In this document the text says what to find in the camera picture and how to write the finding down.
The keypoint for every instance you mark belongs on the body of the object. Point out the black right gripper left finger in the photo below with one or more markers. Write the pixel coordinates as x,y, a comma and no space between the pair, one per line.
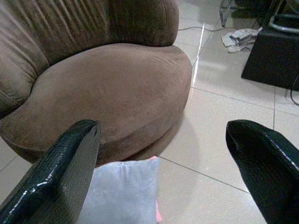
58,177

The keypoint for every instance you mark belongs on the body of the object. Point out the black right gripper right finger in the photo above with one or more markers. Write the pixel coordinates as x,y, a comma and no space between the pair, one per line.
268,168

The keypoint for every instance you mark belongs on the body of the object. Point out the light grey pillow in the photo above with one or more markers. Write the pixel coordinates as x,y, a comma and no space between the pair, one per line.
123,191

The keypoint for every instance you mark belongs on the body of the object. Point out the brown round sofa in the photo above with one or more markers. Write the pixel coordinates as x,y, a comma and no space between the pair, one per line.
116,88

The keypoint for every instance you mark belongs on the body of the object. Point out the black box platform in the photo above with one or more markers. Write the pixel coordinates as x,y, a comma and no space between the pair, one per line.
273,60

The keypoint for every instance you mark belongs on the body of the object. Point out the white crumpled cloth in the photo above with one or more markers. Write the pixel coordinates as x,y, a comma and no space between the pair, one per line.
238,38

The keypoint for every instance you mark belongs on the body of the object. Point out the silver metal tube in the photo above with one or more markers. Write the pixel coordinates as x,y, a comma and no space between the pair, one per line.
280,26

